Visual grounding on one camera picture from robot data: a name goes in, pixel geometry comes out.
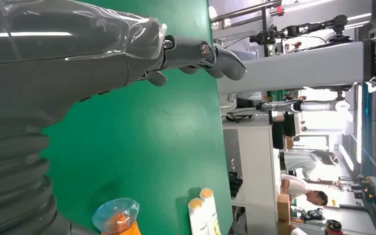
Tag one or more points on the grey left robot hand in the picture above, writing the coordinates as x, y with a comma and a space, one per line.
61, 65

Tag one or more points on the orange detergent bottle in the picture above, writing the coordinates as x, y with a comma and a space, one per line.
123, 224

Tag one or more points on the chrome stanchion pole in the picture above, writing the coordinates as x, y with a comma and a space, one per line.
240, 12

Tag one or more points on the white shampoo tube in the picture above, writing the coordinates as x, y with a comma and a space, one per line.
211, 211
197, 220

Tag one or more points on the black items by cabinet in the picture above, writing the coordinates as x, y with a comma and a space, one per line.
235, 183

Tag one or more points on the white cabinet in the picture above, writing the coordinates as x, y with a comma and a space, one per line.
256, 155

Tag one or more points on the person standing bent over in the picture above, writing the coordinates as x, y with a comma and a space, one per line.
300, 160

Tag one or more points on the person seated in background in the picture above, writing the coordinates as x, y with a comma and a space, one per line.
293, 186

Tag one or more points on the brown cardboard box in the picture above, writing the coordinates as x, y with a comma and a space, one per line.
283, 207

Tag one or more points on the black articulated mount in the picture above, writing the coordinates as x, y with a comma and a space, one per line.
304, 28

